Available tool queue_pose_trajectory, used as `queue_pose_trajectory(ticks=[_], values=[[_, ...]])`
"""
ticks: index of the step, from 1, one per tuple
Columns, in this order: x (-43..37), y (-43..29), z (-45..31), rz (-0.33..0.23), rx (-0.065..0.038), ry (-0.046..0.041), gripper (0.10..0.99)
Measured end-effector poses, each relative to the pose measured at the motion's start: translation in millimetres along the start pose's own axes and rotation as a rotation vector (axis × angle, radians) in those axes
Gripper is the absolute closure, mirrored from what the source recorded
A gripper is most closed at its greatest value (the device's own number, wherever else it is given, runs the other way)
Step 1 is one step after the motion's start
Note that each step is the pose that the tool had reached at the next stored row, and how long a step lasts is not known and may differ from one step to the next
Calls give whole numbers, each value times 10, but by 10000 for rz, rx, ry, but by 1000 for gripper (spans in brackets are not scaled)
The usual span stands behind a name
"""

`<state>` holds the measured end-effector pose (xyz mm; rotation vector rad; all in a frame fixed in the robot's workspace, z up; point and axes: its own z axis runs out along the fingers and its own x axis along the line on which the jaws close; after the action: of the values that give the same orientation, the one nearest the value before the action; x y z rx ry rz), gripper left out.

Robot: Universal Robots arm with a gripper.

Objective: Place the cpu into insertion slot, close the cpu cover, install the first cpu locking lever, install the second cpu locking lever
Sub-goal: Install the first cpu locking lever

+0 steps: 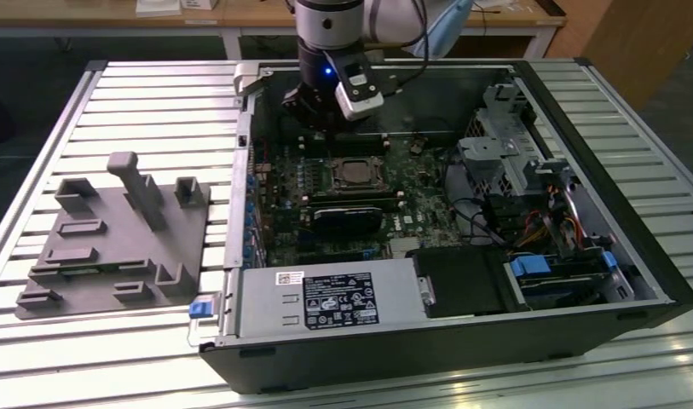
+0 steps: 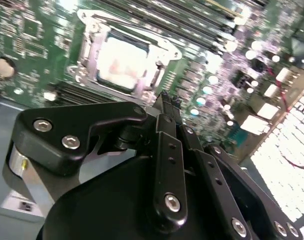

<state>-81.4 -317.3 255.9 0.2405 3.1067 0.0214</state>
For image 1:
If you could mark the silver finned heatsink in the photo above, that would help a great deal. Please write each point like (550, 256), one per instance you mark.
(403, 246)

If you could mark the CPU socket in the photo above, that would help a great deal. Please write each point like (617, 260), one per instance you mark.
(379, 188)

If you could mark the black drive bay cover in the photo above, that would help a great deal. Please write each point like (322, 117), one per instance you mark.
(459, 281)

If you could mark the blue disk carrier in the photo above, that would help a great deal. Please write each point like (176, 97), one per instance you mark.
(530, 266)

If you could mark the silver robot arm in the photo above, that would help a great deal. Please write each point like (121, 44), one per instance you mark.
(328, 25)

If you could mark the blue case latch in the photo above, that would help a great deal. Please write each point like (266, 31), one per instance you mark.
(200, 309)

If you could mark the black fan graphics card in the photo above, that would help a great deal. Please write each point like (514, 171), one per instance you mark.
(346, 221)

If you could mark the white box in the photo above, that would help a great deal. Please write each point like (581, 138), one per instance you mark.
(156, 7)

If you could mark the wooden cabinet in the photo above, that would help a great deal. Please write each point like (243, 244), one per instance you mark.
(635, 42)

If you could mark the grey metal drive cage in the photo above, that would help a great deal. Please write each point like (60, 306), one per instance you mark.
(494, 147)

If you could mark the green motherboard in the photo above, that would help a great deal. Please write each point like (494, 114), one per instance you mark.
(419, 204)

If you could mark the black open PC case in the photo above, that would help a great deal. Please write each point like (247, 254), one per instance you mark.
(436, 358)

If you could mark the grey plastic parts rack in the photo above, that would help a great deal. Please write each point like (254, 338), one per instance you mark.
(112, 238)

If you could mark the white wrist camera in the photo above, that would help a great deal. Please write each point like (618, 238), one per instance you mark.
(359, 104)

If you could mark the wooden desk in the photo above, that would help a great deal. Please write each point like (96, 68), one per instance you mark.
(95, 19)

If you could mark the silver power supply unit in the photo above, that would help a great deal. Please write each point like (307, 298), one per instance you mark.
(266, 298)

